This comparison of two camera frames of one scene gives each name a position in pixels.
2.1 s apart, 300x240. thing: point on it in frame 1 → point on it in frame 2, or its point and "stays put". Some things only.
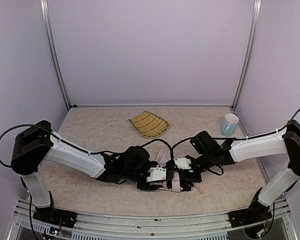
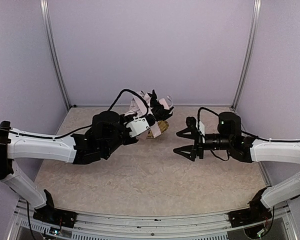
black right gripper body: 187,175 → 196,141
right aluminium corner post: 255,31 stays put
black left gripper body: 169,180 → 155,111
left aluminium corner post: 44,5 stays put
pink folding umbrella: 161,156 → 138,107
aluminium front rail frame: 153,226 stays put
